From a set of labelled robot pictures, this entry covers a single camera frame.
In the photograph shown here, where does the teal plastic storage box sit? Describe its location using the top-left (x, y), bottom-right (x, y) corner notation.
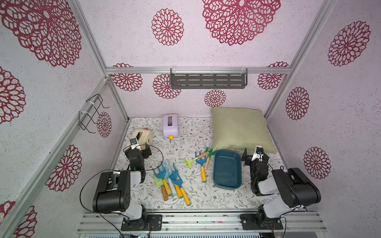
top-left (213, 150), bottom-right (242, 190)

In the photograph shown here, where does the light green trowel wooden handle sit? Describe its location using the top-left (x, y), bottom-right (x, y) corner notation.
top-left (154, 175), bottom-right (168, 201)

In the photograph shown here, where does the light blue rake white handle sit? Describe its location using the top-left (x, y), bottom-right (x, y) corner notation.
top-left (165, 160), bottom-right (178, 196)

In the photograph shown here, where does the dark green rake wooden handle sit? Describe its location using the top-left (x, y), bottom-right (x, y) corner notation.
top-left (204, 147), bottom-right (215, 170)

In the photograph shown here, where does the light green rake wooden handle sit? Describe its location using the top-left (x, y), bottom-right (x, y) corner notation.
top-left (185, 151), bottom-right (209, 169)

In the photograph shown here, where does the small blue rake yellow handle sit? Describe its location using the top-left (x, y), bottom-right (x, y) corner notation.
top-left (195, 152), bottom-right (209, 183)

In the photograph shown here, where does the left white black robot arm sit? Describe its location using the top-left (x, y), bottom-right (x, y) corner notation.
top-left (92, 144), bottom-right (151, 224)

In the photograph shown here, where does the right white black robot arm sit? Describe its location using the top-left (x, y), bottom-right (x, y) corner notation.
top-left (241, 146), bottom-right (321, 228)

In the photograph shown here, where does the cream toy tissue box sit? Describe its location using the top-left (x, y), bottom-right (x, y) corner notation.
top-left (124, 129), bottom-right (153, 150)

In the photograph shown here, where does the purple toy toaster box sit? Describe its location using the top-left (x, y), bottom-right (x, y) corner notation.
top-left (163, 114), bottom-right (179, 140)

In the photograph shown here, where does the green square pillow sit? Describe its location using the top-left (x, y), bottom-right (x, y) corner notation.
top-left (211, 107), bottom-right (277, 154)

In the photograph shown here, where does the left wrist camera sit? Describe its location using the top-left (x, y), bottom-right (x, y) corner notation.
top-left (130, 137), bottom-right (140, 150)

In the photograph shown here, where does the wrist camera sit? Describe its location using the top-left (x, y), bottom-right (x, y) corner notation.
top-left (130, 137), bottom-right (140, 150)
top-left (252, 146), bottom-right (265, 161)

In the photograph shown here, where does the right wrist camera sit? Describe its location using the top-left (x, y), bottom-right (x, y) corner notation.
top-left (252, 146), bottom-right (265, 161)

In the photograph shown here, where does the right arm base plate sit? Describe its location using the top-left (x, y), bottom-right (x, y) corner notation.
top-left (240, 214), bottom-right (283, 231)

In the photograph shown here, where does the black wire wall rack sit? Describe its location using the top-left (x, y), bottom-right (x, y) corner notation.
top-left (78, 93), bottom-right (109, 134)

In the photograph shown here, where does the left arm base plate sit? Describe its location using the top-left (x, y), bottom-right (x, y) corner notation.
top-left (121, 215), bottom-right (163, 232)

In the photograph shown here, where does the aluminium front rail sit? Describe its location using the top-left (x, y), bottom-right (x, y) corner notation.
top-left (77, 210), bottom-right (327, 235)

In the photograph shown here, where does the grey wall shelf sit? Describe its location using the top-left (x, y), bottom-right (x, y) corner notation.
top-left (170, 68), bottom-right (248, 89)

